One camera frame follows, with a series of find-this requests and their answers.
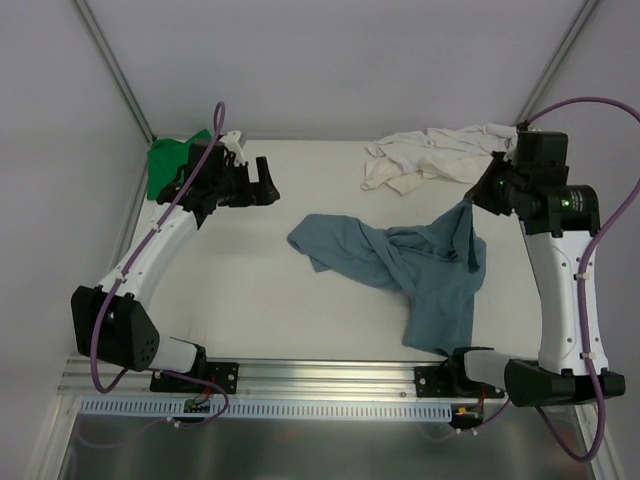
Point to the left aluminium frame post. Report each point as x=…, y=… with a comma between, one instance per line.
x=98, y=37

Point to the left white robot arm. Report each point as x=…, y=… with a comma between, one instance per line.
x=111, y=322

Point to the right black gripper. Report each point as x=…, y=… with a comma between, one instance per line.
x=493, y=176

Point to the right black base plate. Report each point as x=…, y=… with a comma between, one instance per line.
x=438, y=381

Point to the aluminium frame post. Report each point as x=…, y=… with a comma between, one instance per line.
x=580, y=21
x=98, y=37

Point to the right aluminium frame post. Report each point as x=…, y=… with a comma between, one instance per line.
x=580, y=21

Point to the green t shirt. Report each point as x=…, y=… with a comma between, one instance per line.
x=164, y=158

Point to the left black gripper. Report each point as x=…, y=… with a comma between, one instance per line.
x=245, y=185

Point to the slotted white cable duct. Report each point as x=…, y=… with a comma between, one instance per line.
x=434, y=412

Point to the blue t shirt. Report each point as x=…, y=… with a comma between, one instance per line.
x=439, y=267

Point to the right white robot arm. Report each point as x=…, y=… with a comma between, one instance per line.
x=560, y=223

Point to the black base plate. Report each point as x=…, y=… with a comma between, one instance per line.
x=438, y=381
x=224, y=374

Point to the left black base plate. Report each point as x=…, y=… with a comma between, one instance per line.
x=224, y=374

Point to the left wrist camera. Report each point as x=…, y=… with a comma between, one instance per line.
x=234, y=141

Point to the white t shirt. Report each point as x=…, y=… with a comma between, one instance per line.
x=409, y=150

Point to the aluminium mounting rail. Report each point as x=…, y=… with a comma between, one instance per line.
x=306, y=379

